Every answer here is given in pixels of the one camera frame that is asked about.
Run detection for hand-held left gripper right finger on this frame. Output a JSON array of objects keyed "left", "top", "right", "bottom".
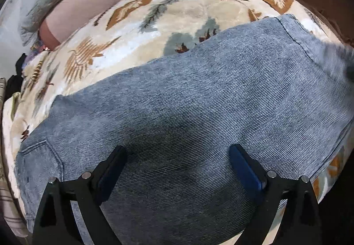
[{"left": 229, "top": 144, "right": 323, "bottom": 245}]

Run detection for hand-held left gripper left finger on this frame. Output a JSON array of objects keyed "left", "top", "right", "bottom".
[{"left": 32, "top": 145, "right": 128, "bottom": 245}]

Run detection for blue denim pants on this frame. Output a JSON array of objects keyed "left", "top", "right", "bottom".
[{"left": 15, "top": 14, "right": 354, "bottom": 245}]

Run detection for striped plaid cloth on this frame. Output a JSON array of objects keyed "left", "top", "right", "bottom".
[{"left": 0, "top": 77, "right": 28, "bottom": 237}]

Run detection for black cloth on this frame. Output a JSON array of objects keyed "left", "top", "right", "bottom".
[{"left": 6, "top": 53, "right": 28, "bottom": 96}]

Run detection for cream leaf print blanket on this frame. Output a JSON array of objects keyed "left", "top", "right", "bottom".
[{"left": 2, "top": 0, "right": 354, "bottom": 204}]

